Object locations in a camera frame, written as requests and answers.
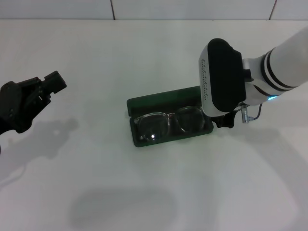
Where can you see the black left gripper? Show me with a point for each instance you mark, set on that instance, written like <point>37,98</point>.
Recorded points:
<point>12,108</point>

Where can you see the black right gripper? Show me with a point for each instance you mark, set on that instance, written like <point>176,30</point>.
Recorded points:
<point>225,120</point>

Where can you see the clear white glasses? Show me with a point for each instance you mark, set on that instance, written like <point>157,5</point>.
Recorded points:
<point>154,127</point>

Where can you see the green glasses case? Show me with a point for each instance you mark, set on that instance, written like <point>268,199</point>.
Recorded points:
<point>149,101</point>

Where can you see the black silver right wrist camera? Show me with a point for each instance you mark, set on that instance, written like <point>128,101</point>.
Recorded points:
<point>223,77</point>

